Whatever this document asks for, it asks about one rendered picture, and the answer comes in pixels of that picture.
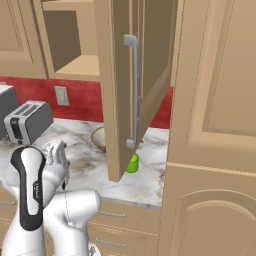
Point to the green cup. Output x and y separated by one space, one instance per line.
133 164

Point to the tan closed wall cabinet door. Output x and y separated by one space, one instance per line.
16 36

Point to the tan tall cabinet lower door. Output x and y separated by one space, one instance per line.
210 216

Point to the tan tall cabinet upper door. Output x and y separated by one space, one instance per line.
216 83

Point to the silver toaster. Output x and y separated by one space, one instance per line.
28 121

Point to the white wall outlet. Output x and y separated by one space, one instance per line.
62 96

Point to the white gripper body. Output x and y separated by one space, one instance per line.
57 158

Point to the tan drawer front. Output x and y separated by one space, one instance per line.
140 218
140 245
5 210

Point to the tan tall cabinet door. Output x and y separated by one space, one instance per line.
210 216
216 83

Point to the tan white bowl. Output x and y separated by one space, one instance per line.
99 137

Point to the tan open wall cabinet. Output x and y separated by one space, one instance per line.
78 65

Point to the grey appliance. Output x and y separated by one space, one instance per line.
6 106

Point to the tan open cabinet door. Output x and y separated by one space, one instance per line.
115 100

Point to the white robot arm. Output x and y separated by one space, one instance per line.
71 213

